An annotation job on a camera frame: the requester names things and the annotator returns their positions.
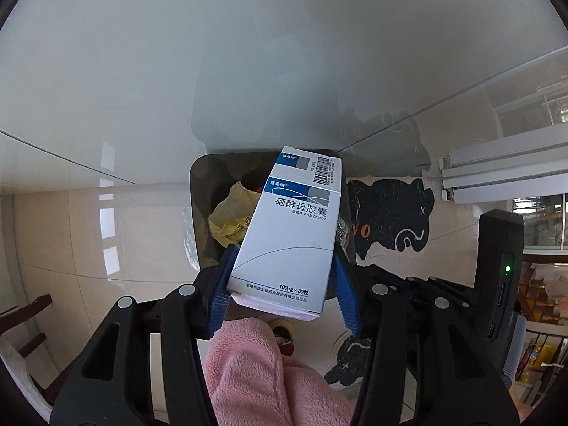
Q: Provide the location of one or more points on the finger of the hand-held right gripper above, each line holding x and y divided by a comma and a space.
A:
459, 297

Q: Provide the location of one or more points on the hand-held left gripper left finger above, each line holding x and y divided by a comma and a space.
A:
220, 290

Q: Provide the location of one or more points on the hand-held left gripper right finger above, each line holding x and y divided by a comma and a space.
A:
348, 301

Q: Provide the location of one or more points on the dark trash bin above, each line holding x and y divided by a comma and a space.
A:
202, 239

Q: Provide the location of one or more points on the white blue medicine box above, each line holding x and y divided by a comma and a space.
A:
288, 230

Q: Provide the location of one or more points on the person's right hand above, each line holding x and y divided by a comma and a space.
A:
528, 404

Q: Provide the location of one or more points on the storage shelf with goods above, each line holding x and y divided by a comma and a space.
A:
541, 288

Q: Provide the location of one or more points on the yellow crumpled wrapper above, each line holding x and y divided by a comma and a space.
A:
230, 213

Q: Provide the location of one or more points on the pink fleece clothing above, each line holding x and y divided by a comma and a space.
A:
248, 377

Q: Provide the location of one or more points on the black cat floor mat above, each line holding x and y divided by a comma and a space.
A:
386, 217

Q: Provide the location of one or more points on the wooden chair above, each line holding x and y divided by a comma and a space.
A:
37, 307

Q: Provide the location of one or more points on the white window frame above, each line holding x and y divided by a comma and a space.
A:
510, 164

